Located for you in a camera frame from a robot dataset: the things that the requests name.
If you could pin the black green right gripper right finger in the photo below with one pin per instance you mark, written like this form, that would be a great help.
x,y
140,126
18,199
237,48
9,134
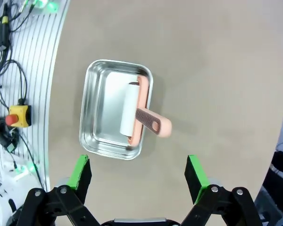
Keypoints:
x,y
198,179

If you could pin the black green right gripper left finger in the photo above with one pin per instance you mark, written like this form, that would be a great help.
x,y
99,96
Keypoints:
x,y
81,176

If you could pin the white right robot base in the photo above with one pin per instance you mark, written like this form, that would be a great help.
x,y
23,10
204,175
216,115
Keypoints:
x,y
0,202

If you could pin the black floor equipment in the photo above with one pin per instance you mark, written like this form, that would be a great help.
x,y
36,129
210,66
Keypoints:
x,y
280,174

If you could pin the shiny metal rectangular tin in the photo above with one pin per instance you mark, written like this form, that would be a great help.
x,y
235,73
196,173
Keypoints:
x,y
101,103

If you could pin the pink lint roller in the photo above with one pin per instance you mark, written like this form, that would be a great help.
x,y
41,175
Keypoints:
x,y
129,108

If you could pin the yellow emergency stop button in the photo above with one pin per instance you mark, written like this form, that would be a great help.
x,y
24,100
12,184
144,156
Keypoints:
x,y
20,115

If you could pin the white slotted mounting plate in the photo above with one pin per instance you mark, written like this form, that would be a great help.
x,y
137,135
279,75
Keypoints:
x,y
42,70

